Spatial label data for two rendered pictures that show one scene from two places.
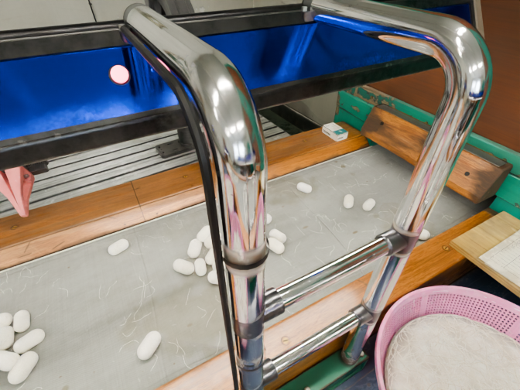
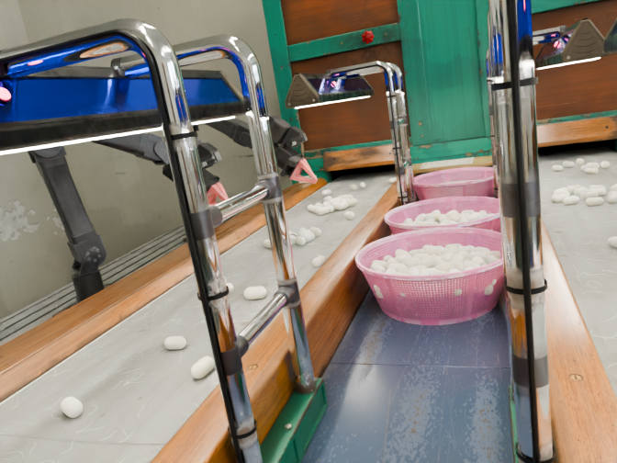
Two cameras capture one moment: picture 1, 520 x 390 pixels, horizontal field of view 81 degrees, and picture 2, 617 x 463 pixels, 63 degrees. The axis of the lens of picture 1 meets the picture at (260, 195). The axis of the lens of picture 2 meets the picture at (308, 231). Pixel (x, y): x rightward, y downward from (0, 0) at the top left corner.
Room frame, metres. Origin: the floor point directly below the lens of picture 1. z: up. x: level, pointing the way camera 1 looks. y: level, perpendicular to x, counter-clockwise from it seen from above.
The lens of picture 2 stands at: (-0.72, 1.05, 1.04)
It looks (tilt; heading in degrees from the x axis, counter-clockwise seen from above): 14 degrees down; 320
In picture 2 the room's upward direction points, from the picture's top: 9 degrees counter-clockwise
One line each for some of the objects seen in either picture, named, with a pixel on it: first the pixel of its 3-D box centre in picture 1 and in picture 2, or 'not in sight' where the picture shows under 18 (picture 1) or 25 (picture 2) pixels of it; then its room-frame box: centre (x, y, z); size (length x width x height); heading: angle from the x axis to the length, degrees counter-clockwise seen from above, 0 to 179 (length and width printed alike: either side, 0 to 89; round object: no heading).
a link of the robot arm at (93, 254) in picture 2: not in sight; (85, 259); (0.50, 0.71, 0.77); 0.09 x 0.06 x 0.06; 175
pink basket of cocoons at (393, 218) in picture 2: not in sight; (445, 230); (-0.09, 0.12, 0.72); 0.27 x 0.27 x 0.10
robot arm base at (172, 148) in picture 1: (188, 132); not in sight; (0.82, 0.22, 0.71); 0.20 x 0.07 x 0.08; 123
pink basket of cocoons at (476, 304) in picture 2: not in sight; (434, 274); (-0.23, 0.36, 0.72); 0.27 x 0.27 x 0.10
